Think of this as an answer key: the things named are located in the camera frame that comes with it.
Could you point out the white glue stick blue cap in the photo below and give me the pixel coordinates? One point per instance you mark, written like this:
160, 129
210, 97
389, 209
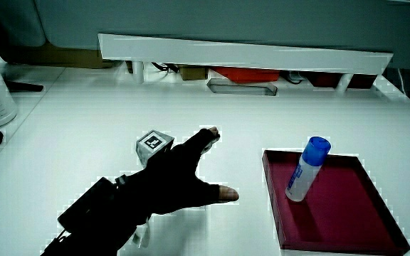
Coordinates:
304, 174

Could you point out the clear rectangular tray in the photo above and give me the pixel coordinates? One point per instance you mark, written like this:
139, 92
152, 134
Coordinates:
270, 89

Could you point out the white desk shelf riser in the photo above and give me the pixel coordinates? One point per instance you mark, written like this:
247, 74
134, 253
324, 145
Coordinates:
226, 53

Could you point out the orange box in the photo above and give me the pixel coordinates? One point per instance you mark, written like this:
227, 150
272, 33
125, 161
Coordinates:
247, 74

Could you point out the grey padded panel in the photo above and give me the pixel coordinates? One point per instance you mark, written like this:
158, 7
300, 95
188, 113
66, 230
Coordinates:
226, 17

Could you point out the brown cardboard box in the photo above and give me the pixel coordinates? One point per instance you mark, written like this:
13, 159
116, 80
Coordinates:
66, 58

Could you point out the person's left hand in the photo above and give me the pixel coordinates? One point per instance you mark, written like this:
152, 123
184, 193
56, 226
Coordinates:
171, 177

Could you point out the dark red box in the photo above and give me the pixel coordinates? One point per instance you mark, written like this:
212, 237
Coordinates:
324, 79

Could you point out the black flat object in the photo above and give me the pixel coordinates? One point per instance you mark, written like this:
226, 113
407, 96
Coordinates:
23, 86

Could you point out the small brown box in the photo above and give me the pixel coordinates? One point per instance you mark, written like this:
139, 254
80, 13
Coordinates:
192, 73

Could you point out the dark red square plate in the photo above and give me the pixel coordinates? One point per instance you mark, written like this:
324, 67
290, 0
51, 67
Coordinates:
347, 213

